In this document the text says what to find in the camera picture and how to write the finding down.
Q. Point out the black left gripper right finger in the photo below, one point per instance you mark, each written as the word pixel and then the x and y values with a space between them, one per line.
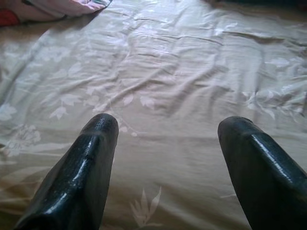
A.
pixel 263 182

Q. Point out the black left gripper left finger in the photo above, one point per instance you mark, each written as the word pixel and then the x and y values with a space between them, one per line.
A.
pixel 72 182

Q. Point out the grey floral bed sheet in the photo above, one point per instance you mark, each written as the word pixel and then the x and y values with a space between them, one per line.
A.
pixel 168 72

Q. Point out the pink cartoon print blanket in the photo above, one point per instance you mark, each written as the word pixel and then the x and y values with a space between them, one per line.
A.
pixel 67 9

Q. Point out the red pillow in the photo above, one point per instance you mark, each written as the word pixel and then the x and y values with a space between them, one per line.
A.
pixel 8 18

